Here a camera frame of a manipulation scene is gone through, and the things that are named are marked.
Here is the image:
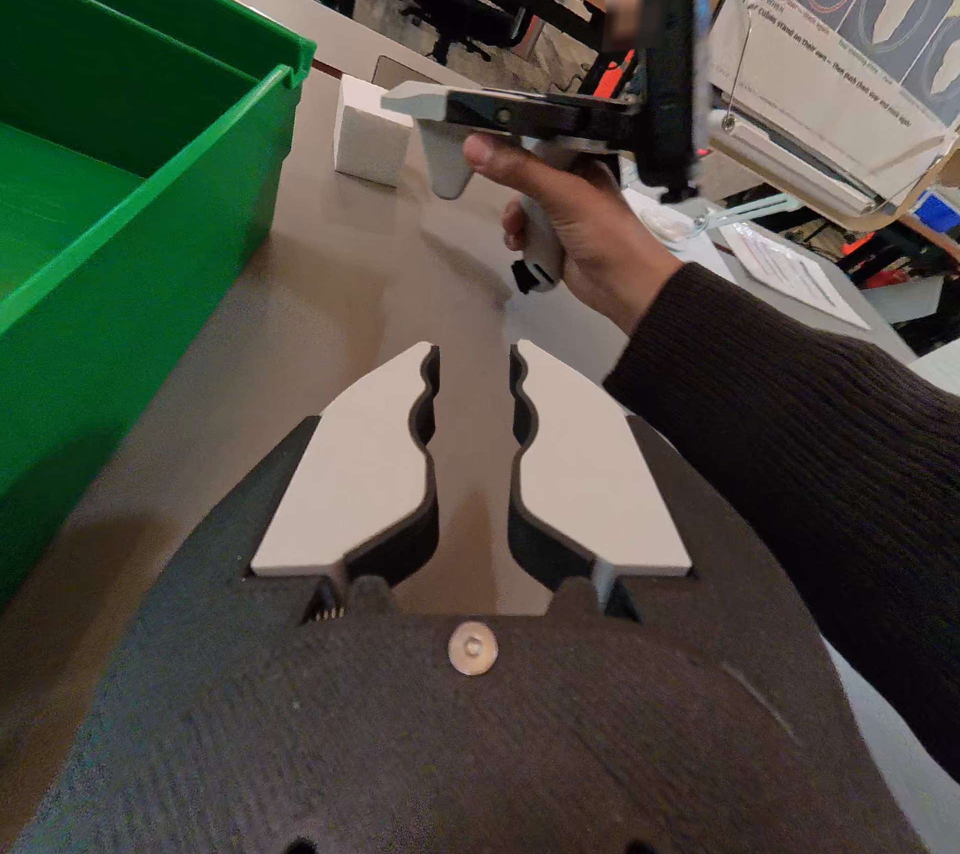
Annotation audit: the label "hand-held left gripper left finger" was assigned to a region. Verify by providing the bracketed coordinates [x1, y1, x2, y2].
[249, 341, 442, 591]

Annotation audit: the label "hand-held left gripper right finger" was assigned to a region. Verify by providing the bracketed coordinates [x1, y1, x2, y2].
[508, 339, 693, 609]

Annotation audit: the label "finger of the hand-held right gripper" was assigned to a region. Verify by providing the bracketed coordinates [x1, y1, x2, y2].
[380, 80, 453, 121]

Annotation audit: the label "white foam cube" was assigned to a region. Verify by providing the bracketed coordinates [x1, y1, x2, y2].
[333, 74, 415, 187]

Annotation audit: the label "person's right forearm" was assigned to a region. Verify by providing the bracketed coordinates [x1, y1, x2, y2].
[603, 261, 960, 783]

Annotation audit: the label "person's right hand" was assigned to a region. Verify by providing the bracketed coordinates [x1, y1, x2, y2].
[462, 134, 685, 339]

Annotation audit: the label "orange traffic cone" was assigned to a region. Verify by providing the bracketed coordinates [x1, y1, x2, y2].
[596, 50, 640, 99]

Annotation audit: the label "white putty lump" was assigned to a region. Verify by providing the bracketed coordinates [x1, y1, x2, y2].
[636, 200, 695, 243]

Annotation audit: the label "wooden document stand white base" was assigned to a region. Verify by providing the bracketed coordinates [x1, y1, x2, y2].
[621, 0, 960, 253]

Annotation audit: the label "printed paper sheets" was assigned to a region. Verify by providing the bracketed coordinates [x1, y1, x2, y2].
[708, 0, 960, 195]

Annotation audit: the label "laminated instruction sheet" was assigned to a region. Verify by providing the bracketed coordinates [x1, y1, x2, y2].
[718, 222, 873, 331]

